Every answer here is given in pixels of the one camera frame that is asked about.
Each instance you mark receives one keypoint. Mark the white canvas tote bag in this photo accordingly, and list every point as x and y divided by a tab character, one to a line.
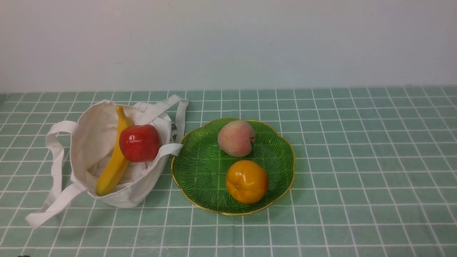
93	139

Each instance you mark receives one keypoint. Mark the pink peach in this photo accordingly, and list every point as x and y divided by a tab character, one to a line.
236	138

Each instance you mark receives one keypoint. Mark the orange tangerine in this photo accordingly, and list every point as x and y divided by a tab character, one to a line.
247	182

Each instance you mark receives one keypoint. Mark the green glass plate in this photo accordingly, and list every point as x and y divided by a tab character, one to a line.
200	168

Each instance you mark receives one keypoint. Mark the yellow banana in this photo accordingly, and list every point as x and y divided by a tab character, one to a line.
118	163

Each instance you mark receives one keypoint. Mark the red apple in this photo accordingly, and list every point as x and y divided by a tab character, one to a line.
140	143

